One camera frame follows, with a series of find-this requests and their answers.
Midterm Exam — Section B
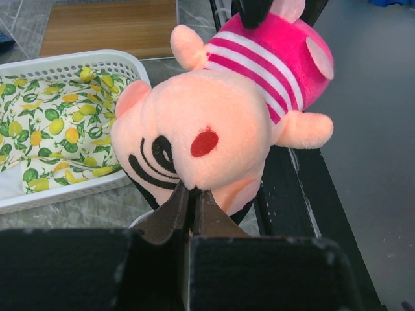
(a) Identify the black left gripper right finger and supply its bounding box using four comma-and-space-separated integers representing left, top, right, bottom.
193, 191, 250, 238

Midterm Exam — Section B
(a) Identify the lemon print cloth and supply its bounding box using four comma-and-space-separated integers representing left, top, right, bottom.
1, 67, 130, 199

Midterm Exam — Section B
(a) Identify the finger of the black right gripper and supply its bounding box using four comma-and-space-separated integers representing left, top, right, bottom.
233, 0, 269, 29
301, 0, 324, 26

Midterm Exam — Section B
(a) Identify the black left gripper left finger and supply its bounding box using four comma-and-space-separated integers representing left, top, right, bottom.
131, 186, 189, 246

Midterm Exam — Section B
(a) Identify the white plastic basket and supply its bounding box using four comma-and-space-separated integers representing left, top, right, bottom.
1, 50, 148, 214

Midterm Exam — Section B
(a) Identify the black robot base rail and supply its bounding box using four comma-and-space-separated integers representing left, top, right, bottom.
207, 0, 383, 311

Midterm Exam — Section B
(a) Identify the white wire wooden shelf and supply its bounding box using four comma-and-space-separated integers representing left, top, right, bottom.
0, 0, 182, 60

